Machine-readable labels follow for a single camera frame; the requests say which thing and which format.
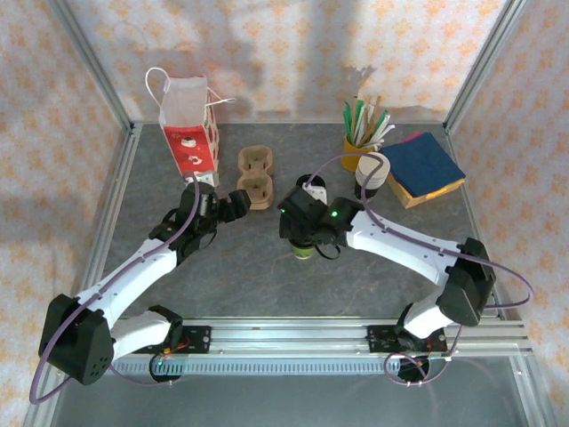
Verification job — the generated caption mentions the green paper coffee cup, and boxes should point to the green paper coffee cup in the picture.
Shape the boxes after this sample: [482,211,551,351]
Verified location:
[291,239,317,261]

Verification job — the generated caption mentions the brown pulp cup carrier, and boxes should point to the brown pulp cup carrier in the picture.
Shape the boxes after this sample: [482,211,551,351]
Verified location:
[236,146,276,211]
[237,146,275,208]

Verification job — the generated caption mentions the red white paper gift bag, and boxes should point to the red white paper gift bag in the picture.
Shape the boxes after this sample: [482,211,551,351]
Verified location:
[145,67,238,185]

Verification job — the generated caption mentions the yellow straw holder cup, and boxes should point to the yellow straw holder cup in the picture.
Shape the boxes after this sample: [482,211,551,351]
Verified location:
[341,134,371,173]

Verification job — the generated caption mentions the stack of paper cups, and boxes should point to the stack of paper cups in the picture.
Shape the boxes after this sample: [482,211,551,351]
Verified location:
[354,151,391,200]

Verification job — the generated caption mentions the green paper straw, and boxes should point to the green paper straw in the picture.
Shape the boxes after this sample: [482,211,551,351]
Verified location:
[343,101,357,143]

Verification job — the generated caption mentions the green white wrapped straw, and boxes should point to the green white wrapped straw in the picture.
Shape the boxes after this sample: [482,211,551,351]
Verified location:
[366,109,391,146]
[354,100,366,144]

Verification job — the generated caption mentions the dark blue napkin stack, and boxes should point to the dark blue napkin stack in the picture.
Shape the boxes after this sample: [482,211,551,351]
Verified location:
[381,132,467,197]

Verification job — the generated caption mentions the yellow napkin stack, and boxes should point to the yellow napkin stack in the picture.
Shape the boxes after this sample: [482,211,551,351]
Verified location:
[387,171,467,209]

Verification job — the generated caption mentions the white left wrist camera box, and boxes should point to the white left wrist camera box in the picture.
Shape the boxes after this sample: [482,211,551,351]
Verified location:
[184,171,220,188]

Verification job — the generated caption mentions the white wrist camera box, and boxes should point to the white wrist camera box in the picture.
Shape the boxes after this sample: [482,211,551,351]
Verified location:
[184,171,220,188]
[301,183,331,206]

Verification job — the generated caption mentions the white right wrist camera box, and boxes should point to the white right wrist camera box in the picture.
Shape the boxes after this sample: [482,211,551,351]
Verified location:
[301,183,331,206]

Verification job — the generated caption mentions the aluminium table side rail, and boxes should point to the aluminium table side rail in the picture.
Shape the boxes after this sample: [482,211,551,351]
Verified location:
[73,124,143,322]
[444,126,508,320]

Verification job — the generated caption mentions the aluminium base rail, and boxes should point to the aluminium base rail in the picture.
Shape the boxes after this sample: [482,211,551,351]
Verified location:
[47,316,533,357]

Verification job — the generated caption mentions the grey slotted cable duct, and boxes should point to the grey slotted cable duct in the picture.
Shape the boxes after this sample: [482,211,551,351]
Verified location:
[61,358,512,377]

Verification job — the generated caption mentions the aluminium frame post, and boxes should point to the aluminium frame post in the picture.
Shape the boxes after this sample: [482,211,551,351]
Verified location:
[443,0,531,134]
[47,0,137,134]

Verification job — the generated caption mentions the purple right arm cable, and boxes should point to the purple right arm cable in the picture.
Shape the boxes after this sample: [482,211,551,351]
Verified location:
[304,152,536,388]

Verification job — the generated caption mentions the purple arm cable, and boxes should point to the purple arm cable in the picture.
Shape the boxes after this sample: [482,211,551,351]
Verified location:
[304,152,536,388]
[28,171,201,406]

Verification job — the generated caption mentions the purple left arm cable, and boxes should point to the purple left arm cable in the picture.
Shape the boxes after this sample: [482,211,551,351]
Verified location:
[28,171,201,406]

